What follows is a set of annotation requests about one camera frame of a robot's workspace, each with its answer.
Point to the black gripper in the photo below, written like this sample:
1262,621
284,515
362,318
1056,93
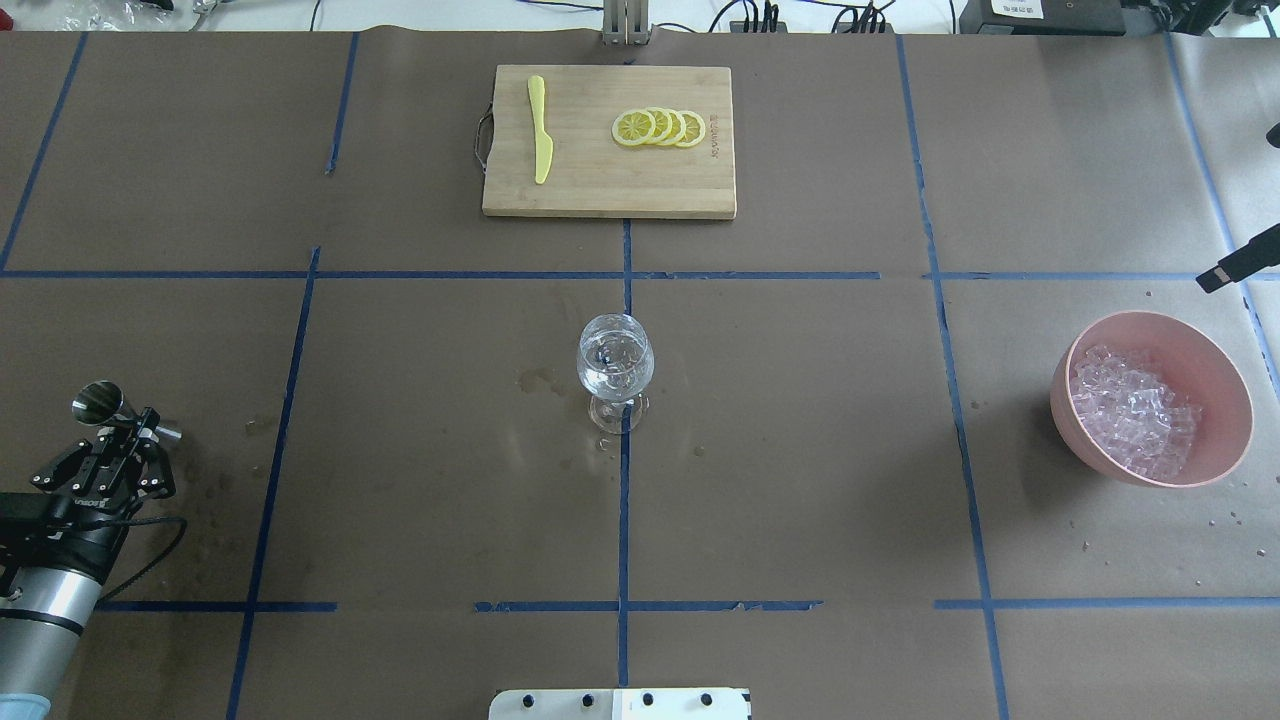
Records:
68,530

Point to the steel cocktail jigger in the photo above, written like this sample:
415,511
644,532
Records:
96,401

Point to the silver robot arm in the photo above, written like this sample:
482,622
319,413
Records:
60,544

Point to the clear wine glass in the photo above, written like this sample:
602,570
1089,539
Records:
615,362

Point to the clear ice cubes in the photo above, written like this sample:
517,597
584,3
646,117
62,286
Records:
1131,412

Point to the long blue tape strip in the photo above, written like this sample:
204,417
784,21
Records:
389,275

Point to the short blue tape strip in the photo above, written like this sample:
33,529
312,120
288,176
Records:
252,601

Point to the crossing blue tape strip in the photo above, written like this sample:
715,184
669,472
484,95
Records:
623,599

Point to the yellow plastic knife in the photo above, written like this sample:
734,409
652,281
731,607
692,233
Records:
541,140

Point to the bamboo cutting board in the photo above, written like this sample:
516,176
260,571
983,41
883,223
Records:
592,176

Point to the lemon slice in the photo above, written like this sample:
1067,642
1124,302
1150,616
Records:
659,125
695,128
677,128
634,128

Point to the black box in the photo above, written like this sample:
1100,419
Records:
1066,18

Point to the pink bowl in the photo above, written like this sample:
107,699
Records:
1191,363

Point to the white pedestal mount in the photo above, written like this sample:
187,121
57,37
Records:
623,703

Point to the aluminium frame post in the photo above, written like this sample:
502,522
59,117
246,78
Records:
626,22

